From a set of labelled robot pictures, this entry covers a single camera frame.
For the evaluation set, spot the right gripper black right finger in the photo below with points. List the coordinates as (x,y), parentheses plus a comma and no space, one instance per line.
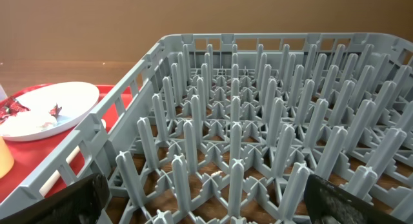
(327,203)

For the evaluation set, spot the grey dishwasher rack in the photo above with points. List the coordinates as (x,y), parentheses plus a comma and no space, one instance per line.
(220,122)

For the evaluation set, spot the light blue plate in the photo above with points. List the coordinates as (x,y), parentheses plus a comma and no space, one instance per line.
(76,99)

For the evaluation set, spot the white plastic spoon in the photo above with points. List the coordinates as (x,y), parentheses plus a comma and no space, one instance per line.
(69,162)

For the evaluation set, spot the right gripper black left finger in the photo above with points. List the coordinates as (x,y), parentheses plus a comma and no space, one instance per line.
(81,202)

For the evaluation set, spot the white tissue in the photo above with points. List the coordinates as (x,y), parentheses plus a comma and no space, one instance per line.
(26,123)

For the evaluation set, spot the red snack wrapper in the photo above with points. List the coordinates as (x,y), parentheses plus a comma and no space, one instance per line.
(11,107)

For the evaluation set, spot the yellow plastic cup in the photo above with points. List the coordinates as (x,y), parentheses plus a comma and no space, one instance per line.
(6,159)

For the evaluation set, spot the red plastic tray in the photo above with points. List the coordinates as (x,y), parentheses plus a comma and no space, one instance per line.
(28,155)

